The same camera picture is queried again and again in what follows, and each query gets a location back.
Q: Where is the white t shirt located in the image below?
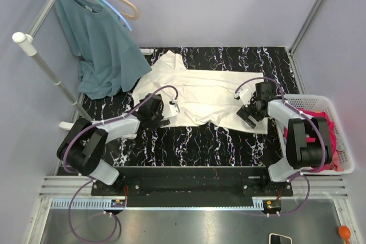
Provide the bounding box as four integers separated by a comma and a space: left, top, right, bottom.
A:
132, 51, 268, 134

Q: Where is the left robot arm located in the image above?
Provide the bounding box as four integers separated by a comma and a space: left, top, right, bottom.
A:
57, 94, 180, 196

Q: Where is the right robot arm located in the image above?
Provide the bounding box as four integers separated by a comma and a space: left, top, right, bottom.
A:
234, 78, 333, 197

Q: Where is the teal t shirt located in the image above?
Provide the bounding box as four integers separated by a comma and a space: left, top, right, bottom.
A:
54, 0, 152, 100

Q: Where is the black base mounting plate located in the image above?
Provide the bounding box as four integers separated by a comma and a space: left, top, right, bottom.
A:
91, 167, 293, 209

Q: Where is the pink t shirt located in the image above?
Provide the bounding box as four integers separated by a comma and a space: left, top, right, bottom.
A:
284, 110, 337, 170

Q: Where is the white laundry basket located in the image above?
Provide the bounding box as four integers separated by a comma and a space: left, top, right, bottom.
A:
285, 94, 355, 175

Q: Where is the smartphone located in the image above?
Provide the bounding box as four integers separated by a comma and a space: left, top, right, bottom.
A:
269, 233, 293, 244

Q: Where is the metal clothes rack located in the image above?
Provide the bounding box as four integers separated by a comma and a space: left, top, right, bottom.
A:
11, 0, 138, 139

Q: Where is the orange maraca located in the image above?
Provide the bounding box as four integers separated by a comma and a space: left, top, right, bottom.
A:
339, 226, 351, 244

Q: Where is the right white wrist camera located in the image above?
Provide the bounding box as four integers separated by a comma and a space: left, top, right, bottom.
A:
234, 87, 252, 106

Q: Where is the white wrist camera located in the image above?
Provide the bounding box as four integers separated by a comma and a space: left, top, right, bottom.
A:
234, 87, 252, 106
163, 99, 180, 119

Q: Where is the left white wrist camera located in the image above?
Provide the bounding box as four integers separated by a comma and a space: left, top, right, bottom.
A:
163, 99, 180, 119

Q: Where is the white cable duct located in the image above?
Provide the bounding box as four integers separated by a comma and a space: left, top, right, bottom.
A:
51, 198, 126, 210

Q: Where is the aluminium corner frame post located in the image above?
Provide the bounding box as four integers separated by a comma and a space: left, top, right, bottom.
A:
289, 0, 325, 54

